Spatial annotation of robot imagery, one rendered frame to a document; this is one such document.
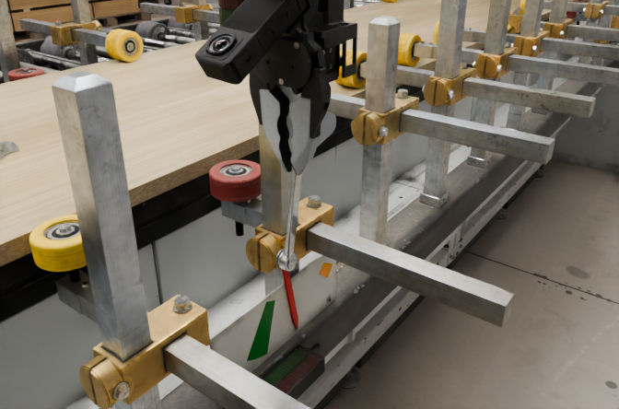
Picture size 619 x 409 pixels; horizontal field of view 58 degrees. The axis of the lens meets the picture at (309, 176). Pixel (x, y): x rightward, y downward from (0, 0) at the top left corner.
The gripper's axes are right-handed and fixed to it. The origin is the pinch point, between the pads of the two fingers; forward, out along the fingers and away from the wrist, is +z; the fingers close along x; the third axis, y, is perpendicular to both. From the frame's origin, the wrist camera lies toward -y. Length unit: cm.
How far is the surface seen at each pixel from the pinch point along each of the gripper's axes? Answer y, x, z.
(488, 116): 81, 7, 19
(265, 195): 6.2, 9.2, 9.0
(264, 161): 6.2, 9.1, 4.3
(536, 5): 106, 8, -3
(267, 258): 3.4, 6.8, 16.2
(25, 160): -4, 50, 11
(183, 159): 10.7, 30.3, 10.9
